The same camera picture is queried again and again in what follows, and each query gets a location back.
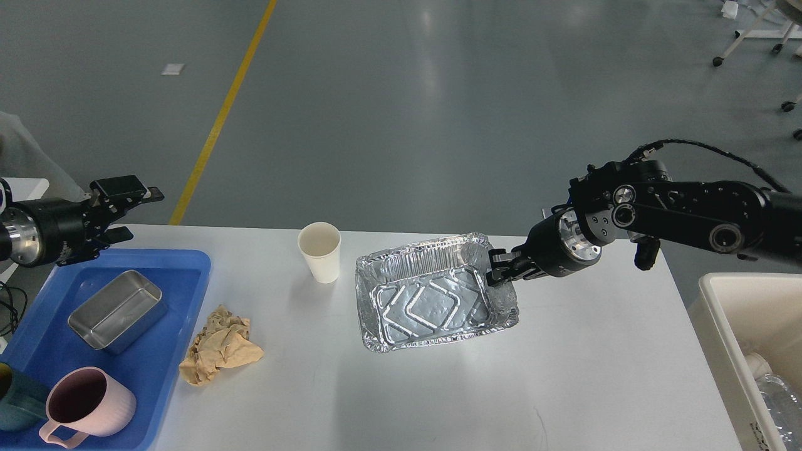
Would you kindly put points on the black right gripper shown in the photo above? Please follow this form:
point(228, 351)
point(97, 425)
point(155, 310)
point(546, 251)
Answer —
point(556, 246)

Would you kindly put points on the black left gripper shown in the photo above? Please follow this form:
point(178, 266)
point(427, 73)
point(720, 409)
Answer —
point(53, 230)

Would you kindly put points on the aluminium foil tray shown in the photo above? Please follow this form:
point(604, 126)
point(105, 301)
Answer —
point(431, 293)

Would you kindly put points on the small steel tray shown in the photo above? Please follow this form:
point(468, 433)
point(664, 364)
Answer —
point(119, 313)

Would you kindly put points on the brown paper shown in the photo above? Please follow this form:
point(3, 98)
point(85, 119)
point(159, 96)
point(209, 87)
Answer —
point(222, 343)

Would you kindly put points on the white paper cup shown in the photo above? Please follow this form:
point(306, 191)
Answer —
point(320, 243)

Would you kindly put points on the pink ribbed mug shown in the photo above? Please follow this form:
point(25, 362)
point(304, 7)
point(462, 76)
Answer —
point(86, 402)

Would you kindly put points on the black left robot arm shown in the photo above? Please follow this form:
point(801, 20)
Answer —
point(98, 220)

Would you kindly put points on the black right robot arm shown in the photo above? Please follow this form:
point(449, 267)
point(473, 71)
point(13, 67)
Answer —
point(637, 196)

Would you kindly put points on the white side table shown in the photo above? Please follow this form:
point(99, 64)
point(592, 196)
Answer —
point(22, 189)

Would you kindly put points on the person's leg in grey trousers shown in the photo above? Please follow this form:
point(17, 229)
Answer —
point(22, 157)

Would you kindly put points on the blue plastic tray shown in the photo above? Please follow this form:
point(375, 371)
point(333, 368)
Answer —
point(46, 349)

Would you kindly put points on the teal mug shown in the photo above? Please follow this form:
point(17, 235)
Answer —
point(23, 400)

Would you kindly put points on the beige waste bin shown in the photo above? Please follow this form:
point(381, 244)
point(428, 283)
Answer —
point(749, 324)

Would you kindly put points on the clear plastic bottle in bin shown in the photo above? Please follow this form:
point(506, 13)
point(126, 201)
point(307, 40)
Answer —
point(782, 402)

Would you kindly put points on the white rolling stand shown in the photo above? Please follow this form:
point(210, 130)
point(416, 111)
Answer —
point(790, 29)

